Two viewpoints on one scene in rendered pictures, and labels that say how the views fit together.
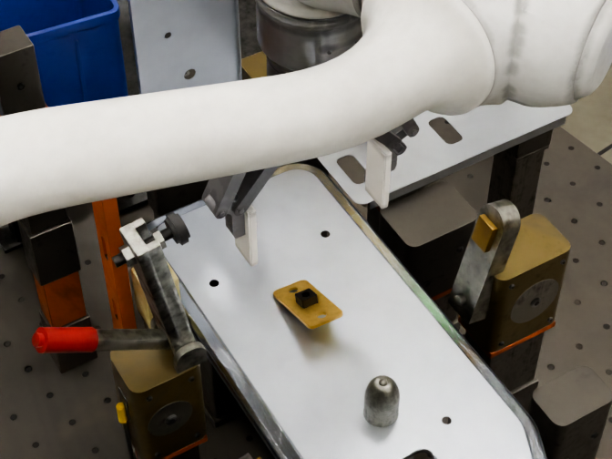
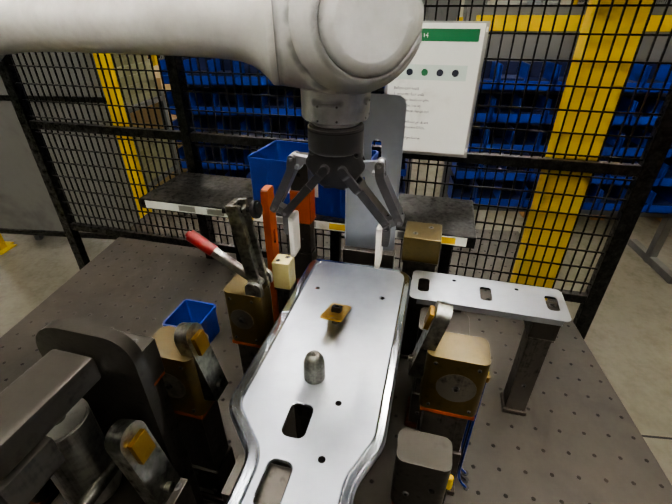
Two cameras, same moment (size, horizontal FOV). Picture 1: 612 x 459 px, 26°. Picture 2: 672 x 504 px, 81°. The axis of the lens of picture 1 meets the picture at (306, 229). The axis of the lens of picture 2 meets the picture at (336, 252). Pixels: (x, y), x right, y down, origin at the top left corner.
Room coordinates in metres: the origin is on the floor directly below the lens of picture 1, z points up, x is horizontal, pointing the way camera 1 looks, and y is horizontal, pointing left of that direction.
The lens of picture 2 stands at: (0.43, -0.38, 1.47)
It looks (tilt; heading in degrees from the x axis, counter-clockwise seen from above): 31 degrees down; 45
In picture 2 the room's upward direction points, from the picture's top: straight up
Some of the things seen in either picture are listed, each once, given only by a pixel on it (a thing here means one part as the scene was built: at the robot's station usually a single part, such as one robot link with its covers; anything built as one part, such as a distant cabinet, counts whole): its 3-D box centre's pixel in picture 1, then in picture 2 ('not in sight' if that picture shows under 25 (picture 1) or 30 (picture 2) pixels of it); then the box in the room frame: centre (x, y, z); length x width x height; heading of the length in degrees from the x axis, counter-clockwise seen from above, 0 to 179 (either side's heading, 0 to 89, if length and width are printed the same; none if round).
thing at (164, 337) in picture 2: not in sight; (191, 422); (0.55, 0.08, 0.88); 0.11 x 0.07 x 0.37; 121
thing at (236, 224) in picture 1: (225, 216); (282, 217); (0.76, 0.07, 1.20); 0.03 x 0.01 x 0.05; 121
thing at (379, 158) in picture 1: (378, 171); (379, 244); (0.84, -0.06, 1.17); 0.03 x 0.01 x 0.07; 31
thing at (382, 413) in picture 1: (382, 402); (314, 368); (0.69, -0.07, 1.02); 0.03 x 0.03 x 0.07
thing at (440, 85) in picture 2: not in sight; (429, 92); (1.33, 0.19, 1.30); 0.23 x 0.02 x 0.31; 121
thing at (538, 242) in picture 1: (511, 347); (450, 422); (0.87, -0.22, 0.87); 0.12 x 0.07 x 0.35; 121
